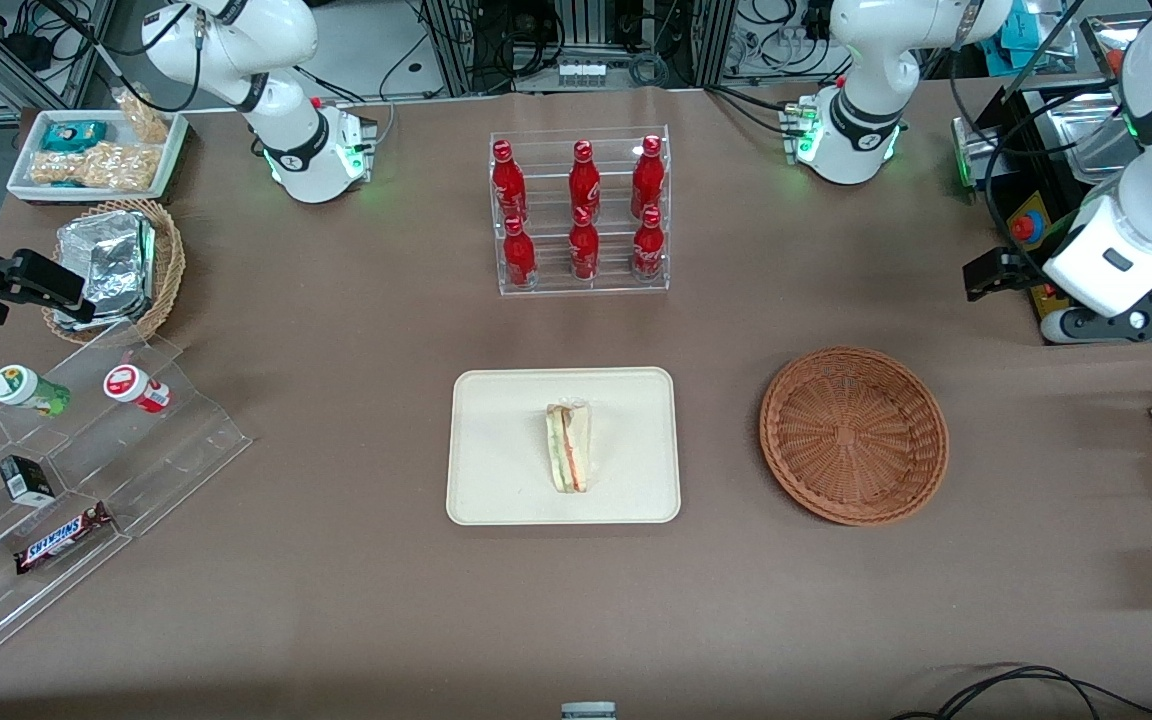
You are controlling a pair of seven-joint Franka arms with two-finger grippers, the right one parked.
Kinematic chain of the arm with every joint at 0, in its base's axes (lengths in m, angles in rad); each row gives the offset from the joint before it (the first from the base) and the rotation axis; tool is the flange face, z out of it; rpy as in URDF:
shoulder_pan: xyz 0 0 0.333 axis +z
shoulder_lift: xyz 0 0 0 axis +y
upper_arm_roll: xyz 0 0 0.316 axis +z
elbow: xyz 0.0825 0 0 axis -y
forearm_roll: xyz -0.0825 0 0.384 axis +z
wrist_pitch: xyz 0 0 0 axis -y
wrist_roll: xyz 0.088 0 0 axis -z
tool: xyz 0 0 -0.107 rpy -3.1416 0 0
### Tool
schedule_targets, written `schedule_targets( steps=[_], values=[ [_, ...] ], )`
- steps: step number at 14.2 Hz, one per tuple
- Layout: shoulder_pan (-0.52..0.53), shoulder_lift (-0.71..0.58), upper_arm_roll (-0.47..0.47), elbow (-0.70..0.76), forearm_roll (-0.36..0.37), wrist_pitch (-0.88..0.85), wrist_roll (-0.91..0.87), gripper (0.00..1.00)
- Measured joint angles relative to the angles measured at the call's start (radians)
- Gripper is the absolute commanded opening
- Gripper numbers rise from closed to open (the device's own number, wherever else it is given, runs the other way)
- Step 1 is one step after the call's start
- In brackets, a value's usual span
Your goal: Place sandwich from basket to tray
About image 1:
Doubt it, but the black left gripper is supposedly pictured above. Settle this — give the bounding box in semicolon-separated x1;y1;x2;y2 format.
964;249;1050;303

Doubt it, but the triangular sandwich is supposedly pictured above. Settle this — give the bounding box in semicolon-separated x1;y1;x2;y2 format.
544;399;593;495

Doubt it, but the tan oval wicker basket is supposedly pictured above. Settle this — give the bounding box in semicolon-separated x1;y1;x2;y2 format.
41;198;187;347

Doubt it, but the white rectangular snack tray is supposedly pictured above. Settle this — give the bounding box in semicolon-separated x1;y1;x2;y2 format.
6;108;190;204

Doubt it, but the brown round wicker basket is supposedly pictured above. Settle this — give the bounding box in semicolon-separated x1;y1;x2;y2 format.
759;346;950;528

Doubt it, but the cream rectangular plastic tray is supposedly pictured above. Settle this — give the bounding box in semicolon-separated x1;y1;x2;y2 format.
446;367;683;527

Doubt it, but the silver foil wrapped package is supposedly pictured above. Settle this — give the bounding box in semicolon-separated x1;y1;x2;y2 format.
55;210;156;304
48;285;158;333

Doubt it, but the green lidded drink bottle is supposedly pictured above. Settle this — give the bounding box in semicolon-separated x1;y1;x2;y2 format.
0;364;72;419

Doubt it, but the red lidded drink bottle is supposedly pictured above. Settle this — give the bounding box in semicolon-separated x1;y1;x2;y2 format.
102;363;174;415

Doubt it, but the metal device with green light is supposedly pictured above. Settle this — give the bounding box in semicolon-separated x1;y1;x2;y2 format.
950;117;1009;193

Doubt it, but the large clear nut bag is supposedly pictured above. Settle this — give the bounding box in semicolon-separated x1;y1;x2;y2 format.
28;142;160;192

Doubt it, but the clear acrylic stepped display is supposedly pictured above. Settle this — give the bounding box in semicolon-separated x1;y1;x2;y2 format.
0;330;255;677

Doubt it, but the small black carton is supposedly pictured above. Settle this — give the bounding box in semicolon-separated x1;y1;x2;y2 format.
0;454;58;507

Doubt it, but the teal snack packet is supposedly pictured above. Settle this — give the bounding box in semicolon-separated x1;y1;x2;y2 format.
41;120;110;154

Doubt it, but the large metal pan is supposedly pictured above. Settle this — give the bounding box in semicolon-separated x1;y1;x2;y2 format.
1040;90;1142;187

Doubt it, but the small clear nut bag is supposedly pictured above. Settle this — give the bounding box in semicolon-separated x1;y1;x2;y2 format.
113;88;173;145

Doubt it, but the Snickers chocolate bar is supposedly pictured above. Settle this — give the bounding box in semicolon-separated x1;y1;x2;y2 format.
13;501;116;577

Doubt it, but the red cola bottle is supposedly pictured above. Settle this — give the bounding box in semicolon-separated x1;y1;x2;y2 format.
568;140;603;223
491;140;529;224
501;215;539;292
631;205;667;284
568;207;602;284
631;135;667;221

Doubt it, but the clear acrylic bottle rack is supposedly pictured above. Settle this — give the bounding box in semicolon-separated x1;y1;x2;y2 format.
489;125;672;298

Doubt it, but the black floor cable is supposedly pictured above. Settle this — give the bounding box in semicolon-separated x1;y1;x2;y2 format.
886;664;1152;720

